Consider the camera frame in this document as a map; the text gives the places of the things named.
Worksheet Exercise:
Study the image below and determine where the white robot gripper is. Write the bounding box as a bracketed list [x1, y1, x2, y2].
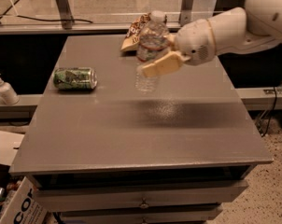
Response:
[140, 20, 216, 77]

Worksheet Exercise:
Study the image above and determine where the clear plastic water bottle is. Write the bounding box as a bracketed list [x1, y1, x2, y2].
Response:
[135, 10, 169, 93]

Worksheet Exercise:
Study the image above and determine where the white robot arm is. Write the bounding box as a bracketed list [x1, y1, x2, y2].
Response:
[137, 0, 282, 77]

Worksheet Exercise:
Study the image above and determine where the green soda can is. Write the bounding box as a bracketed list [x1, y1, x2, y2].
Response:
[53, 67, 98, 90]

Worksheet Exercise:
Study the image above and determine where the white pump lotion bottle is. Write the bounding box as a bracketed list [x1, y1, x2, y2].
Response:
[0, 78, 19, 105]

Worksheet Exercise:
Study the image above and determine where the brown chip bag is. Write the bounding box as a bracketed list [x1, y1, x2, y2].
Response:
[120, 13, 150, 52]

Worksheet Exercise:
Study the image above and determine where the grey drawer cabinet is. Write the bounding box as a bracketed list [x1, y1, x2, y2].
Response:
[8, 34, 275, 224]

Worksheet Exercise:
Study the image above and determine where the upper grey drawer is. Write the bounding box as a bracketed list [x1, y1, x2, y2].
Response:
[34, 180, 248, 212]

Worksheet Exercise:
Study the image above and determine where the grey drawer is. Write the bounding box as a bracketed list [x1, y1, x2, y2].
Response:
[34, 180, 248, 212]
[61, 204, 222, 224]

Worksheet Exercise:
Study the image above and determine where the lower grey drawer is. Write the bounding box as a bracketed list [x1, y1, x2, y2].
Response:
[61, 204, 222, 224]

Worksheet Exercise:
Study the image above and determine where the brown cardboard box flap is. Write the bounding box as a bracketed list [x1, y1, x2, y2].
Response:
[0, 131, 24, 166]

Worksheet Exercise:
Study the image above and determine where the white cardboard box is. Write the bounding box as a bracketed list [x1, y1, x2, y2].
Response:
[0, 177, 48, 224]

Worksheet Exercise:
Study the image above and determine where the right metal rail bracket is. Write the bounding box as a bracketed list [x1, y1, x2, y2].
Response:
[179, 0, 194, 26]

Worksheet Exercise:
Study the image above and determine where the metal rail bracket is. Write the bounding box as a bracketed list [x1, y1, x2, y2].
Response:
[179, 0, 194, 26]
[55, 0, 74, 30]

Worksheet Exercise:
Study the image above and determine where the black cable at right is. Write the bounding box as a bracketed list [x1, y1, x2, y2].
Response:
[259, 86, 279, 138]

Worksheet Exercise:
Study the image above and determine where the left metal rail bracket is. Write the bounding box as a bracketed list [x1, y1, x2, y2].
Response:
[55, 0, 74, 30]

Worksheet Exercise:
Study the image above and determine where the black cable on floor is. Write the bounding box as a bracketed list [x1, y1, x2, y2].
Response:
[0, 0, 93, 25]

